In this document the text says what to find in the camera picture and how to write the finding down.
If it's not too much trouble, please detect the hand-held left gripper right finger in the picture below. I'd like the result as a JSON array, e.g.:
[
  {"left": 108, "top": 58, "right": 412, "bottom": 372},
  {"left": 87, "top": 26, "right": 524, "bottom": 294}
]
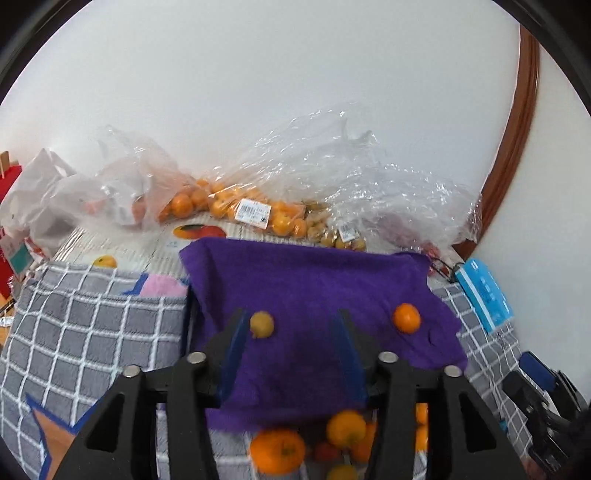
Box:
[{"left": 329, "top": 308, "right": 529, "bottom": 480}]

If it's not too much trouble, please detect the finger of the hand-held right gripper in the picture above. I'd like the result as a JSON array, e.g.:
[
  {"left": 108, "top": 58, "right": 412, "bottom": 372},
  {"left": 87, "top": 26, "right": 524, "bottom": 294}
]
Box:
[
  {"left": 518, "top": 351, "right": 589, "bottom": 411},
  {"left": 502, "top": 371, "right": 555, "bottom": 421}
]

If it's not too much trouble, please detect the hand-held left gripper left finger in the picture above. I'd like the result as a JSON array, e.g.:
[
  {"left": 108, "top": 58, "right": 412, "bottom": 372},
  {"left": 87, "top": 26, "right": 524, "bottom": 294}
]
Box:
[{"left": 50, "top": 308, "right": 252, "bottom": 480}]

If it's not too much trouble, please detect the small yellow-green fruit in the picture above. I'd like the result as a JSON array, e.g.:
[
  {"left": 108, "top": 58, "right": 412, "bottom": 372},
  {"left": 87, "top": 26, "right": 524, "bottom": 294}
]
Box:
[{"left": 250, "top": 311, "right": 275, "bottom": 339}]

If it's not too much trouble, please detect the pile of small yellow fruits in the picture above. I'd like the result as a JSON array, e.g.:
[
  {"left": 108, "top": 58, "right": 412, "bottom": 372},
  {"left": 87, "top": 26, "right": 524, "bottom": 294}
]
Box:
[{"left": 302, "top": 199, "right": 368, "bottom": 252}]

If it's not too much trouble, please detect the pile of red fruits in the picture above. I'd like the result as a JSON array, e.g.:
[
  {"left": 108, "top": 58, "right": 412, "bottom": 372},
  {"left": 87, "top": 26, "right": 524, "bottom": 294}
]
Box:
[{"left": 390, "top": 219, "right": 441, "bottom": 259}]

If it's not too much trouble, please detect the purple cloth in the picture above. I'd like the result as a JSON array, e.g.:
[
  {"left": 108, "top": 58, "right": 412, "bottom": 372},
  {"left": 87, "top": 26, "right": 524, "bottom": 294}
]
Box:
[{"left": 178, "top": 236, "right": 469, "bottom": 430}]

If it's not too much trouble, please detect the blue tissue pack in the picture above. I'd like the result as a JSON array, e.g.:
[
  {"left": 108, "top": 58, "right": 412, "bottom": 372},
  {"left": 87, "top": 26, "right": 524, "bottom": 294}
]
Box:
[{"left": 455, "top": 258, "right": 515, "bottom": 334}]

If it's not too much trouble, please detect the small red tomato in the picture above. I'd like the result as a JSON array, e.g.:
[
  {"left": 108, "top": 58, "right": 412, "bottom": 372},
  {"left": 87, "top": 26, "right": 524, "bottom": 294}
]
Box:
[{"left": 314, "top": 440, "right": 342, "bottom": 462}]

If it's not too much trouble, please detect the heap of loose tangerines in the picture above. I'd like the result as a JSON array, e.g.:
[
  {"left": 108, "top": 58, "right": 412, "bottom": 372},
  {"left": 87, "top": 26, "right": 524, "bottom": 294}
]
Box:
[{"left": 249, "top": 402, "right": 430, "bottom": 480}]

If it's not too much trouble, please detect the bagged tangerines pile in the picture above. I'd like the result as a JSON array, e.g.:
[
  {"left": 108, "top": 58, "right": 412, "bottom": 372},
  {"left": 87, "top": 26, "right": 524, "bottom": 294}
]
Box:
[{"left": 157, "top": 178, "right": 308, "bottom": 238}]

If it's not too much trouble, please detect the grey checked blanket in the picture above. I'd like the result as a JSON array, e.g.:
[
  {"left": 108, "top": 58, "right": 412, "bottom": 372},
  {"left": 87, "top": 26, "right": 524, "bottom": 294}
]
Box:
[{"left": 0, "top": 261, "right": 536, "bottom": 480}]

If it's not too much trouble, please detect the clear plastic bag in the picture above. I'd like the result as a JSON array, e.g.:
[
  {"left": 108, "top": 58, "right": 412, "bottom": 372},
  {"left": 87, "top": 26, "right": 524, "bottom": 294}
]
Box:
[
  {"left": 95, "top": 124, "right": 197, "bottom": 230},
  {"left": 323, "top": 152, "right": 483, "bottom": 259},
  {"left": 198, "top": 106, "right": 384, "bottom": 241}
]

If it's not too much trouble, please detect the white plastic bag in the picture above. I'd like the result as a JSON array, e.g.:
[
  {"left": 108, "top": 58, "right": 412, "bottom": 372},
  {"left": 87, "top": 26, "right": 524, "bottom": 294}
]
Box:
[{"left": 0, "top": 148, "right": 80, "bottom": 257}]

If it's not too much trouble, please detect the thin black cord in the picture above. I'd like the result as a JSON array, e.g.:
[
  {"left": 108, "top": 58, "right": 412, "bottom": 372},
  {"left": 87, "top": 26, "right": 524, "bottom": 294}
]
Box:
[{"left": 427, "top": 258, "right": 462, "bottom": 282}]

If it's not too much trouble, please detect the brown wooden door frame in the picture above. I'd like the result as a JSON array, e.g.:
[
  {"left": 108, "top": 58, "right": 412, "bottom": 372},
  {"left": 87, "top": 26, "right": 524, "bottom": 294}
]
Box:
[{"left": 452, "top": 23, "right": 542, "bottom": 265}]

